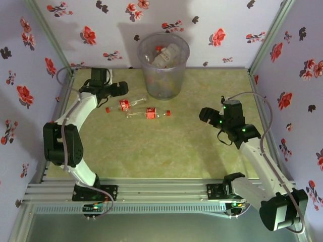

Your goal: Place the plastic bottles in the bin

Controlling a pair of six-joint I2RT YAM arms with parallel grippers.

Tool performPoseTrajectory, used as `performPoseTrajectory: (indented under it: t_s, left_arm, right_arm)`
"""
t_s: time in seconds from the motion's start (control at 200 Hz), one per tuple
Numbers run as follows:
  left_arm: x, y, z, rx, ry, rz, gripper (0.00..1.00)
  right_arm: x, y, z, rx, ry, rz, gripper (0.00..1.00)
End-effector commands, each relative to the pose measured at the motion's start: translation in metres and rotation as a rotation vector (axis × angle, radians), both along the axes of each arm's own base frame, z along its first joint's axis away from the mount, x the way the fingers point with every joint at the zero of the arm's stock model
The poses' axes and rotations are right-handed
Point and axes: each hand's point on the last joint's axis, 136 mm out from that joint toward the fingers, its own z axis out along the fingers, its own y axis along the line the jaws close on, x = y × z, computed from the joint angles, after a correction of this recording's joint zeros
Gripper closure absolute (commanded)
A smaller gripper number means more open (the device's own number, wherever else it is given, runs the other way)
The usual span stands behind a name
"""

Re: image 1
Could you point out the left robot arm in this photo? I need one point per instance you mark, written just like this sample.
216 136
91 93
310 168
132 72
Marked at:
83 108

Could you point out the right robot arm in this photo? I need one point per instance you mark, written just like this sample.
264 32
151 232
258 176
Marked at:
257 161

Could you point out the translucent grey plastic bin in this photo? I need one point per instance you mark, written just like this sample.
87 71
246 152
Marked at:
164 85

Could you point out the small circuit board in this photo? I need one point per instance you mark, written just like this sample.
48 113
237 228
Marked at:
94 207
236 204

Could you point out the grey metal panel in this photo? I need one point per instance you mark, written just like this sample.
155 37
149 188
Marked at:
161 229

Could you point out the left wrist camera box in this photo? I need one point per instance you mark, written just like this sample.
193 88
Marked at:
110 75

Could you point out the aluminium frame post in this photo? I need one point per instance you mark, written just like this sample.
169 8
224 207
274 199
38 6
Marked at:
270 35
51 35

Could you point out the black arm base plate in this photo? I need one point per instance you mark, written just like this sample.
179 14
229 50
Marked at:
111 192
214 191

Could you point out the aluminium frame cross rail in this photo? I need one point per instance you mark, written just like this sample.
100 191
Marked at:
164 189

